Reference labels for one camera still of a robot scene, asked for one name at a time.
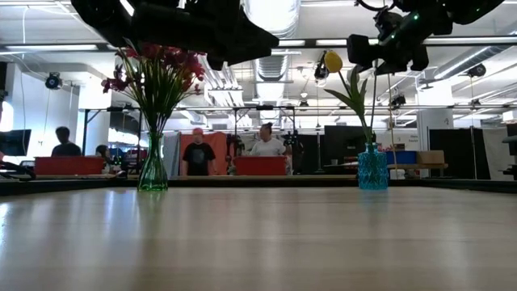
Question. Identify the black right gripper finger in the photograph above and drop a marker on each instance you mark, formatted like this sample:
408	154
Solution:
361	49

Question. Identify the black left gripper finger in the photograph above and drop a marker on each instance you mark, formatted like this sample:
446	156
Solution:
250	42

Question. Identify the yellow artificial tulip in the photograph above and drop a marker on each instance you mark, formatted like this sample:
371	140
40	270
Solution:
333	61

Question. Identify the red artificial flower bunch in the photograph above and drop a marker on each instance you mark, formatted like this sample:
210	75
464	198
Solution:
145	52
190	66

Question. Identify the white artificial tulip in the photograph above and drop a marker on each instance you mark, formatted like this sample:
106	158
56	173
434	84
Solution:
375	101

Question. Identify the black background robot arm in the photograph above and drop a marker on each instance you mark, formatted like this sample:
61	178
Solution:
16	169
291	138
235	145

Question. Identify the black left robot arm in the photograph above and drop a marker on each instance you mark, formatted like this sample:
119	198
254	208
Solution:
101	16

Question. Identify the black monitor on arm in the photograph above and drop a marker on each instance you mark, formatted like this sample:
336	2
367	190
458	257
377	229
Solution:
14	142

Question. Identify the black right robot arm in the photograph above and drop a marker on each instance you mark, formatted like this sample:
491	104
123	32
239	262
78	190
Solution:
464	8

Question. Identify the blue glass vase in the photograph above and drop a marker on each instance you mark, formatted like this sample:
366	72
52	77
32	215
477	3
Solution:
372	169

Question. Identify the green glass vase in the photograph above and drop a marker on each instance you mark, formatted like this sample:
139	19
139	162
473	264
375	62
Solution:
152	169

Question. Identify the black hanging spotlight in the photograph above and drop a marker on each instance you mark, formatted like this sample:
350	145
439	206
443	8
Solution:
476	70
53	81
320	72
398	101

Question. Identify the black partition screen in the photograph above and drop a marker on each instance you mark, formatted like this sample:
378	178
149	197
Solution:
343	141

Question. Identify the orange partition screen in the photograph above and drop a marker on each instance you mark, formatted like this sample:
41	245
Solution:
218	141

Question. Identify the person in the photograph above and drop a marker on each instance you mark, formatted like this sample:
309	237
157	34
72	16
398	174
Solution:
198	155
65	147
103	153
267	147

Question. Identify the blue plastic bin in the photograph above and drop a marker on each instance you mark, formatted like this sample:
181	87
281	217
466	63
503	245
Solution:
402	157

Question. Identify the brown cardboard box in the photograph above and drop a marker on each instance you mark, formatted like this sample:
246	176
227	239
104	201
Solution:
430	157

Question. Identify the black partition panels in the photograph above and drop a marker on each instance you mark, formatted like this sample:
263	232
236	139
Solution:
458	151

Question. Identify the white bucket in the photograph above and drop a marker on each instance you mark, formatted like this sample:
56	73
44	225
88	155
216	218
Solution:
397	174

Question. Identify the grey partition screen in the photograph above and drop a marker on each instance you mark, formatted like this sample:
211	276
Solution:
171	153

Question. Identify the black office chair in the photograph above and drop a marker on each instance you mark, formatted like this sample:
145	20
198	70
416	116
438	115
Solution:
509	153

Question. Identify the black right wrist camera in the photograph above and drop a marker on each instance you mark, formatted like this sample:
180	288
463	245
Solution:
389	18

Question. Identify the silver ventilation duct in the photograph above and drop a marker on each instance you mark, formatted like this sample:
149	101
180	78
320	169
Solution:
272	81

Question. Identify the overhead frame bar with lights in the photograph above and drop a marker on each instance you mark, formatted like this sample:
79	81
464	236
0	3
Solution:
307	41

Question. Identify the black aluminium table frame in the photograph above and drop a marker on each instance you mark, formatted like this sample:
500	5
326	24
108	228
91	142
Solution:
282	182

